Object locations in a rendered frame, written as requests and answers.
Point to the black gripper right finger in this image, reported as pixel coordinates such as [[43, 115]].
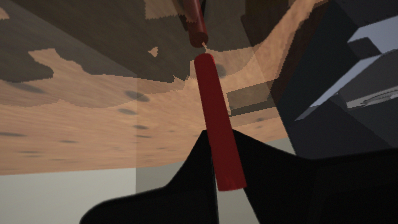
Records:
[[284, 188]]

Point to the dark red peg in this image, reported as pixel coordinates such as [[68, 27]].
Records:
[[226, 161]]

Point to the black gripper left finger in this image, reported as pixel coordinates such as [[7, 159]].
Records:
[[189, 198]]

